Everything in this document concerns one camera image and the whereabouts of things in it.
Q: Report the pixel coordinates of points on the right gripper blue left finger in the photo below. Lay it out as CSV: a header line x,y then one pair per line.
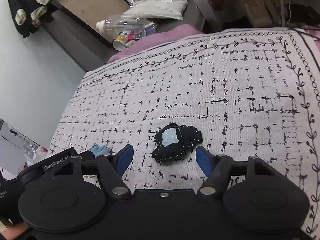
x,y
110,171

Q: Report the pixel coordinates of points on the pink bed sheet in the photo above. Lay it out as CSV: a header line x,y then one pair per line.
x,y
148,42

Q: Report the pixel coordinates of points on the small blue octopus plush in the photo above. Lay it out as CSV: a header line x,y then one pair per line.
x,y
98,149

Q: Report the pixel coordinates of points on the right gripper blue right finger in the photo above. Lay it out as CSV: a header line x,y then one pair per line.
x,y
217,170

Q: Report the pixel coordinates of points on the black white hanging clothes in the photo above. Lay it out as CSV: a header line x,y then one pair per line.
x,y
28,15

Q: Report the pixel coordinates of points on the white filled pillow bag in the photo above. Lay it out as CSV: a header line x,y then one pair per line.
x,y
172,9

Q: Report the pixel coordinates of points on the paper cup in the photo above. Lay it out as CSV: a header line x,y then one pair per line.
x,y
119,42

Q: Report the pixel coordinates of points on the large clear plastic jug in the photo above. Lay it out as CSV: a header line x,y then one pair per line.
x,y
138,27

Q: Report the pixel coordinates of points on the white black patterned bed blanket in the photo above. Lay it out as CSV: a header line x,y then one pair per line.
x,y
250,92

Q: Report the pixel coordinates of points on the framed cardboard board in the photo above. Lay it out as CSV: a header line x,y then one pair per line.
x,y
88,12

